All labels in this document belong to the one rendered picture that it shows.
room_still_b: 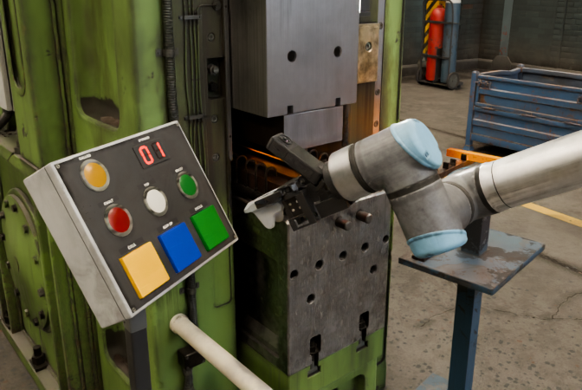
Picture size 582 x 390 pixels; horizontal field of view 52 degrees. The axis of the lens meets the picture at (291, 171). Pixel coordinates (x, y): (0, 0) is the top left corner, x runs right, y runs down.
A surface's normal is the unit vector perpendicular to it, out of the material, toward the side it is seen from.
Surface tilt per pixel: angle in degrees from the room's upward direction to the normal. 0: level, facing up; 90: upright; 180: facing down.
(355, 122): 90
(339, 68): 90
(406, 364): 0
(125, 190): 60
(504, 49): 90
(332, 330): 90
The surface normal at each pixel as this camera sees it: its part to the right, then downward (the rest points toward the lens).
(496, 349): 0.00, -0.95
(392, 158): -0.45, 0.19
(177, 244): 0.78, -0.37
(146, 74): 0.63, 0.24
